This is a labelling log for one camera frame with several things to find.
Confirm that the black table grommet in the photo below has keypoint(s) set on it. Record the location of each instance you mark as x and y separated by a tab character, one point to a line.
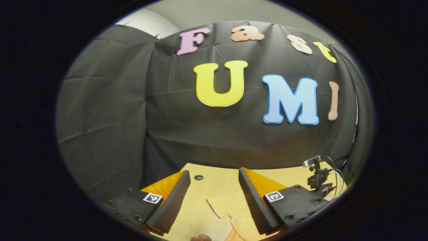
198	177

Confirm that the orange T-shirt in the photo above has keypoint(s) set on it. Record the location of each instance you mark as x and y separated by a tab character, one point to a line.
238	214

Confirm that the black backdrop cloth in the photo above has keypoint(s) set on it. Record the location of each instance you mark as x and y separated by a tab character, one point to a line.
214	140

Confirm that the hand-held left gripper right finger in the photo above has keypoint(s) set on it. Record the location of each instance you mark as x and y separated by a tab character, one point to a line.
254	205

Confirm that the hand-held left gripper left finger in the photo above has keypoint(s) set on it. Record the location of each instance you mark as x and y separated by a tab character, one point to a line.
170	205

